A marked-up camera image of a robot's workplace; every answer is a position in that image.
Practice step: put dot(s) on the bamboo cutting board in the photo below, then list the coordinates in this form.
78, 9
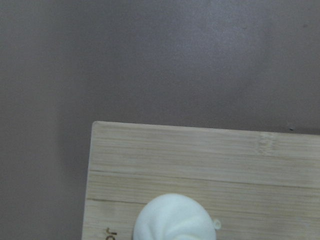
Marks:
259, 185

